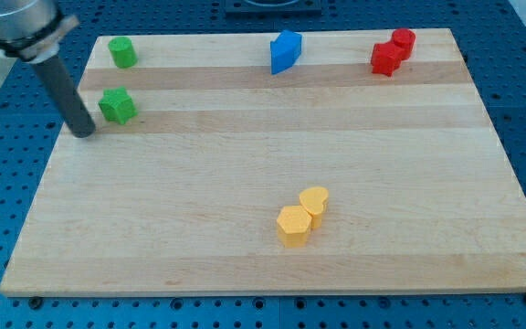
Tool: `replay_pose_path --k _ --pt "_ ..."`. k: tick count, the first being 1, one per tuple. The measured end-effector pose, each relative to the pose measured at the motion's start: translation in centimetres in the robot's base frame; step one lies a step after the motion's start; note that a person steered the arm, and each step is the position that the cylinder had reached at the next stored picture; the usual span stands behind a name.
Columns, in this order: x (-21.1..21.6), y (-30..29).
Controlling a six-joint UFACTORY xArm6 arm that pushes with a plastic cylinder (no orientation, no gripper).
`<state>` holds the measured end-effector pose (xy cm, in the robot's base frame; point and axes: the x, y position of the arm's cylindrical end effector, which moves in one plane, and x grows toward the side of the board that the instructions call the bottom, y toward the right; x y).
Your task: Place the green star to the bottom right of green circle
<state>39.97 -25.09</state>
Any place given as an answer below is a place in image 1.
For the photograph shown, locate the green star block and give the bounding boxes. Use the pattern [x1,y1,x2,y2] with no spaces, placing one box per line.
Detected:
[98,87,138,125]

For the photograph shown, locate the blue arrow block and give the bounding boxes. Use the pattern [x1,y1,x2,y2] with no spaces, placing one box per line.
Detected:
[269,30,303,75]

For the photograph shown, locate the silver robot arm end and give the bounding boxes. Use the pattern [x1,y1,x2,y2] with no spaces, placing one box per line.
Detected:
[0,0,79,64]

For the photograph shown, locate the yellow hexagon block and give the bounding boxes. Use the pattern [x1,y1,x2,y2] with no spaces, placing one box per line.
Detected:
[276,206,312,248]

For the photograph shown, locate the wooden board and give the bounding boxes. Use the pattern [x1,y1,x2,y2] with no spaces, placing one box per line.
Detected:
[0,28,526,297]

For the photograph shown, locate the red star block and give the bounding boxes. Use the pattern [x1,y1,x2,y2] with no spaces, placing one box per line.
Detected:
[370,41,404,77]

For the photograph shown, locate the yellow heart block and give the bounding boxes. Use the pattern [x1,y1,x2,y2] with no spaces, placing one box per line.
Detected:
[299,186,330,229]

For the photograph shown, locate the green cylinder block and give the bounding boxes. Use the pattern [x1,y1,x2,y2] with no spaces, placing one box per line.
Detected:
[108,37,138,69]

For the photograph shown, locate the red cylinder block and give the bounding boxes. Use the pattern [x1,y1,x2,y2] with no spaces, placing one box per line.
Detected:
[392,28,416,60]

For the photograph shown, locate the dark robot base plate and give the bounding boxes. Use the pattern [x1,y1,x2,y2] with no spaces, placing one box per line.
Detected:
[223,0,321,16]

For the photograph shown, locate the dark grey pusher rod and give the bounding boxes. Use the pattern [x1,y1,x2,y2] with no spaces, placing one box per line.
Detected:
[31,55,96,138]

